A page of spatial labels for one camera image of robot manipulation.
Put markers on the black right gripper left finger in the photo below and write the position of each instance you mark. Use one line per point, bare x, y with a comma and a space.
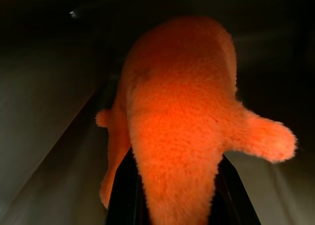
124, 193

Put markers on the orange plush toy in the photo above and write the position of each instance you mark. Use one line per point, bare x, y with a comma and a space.
182, 106

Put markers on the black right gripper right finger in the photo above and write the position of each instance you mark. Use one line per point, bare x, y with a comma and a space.
233, 198

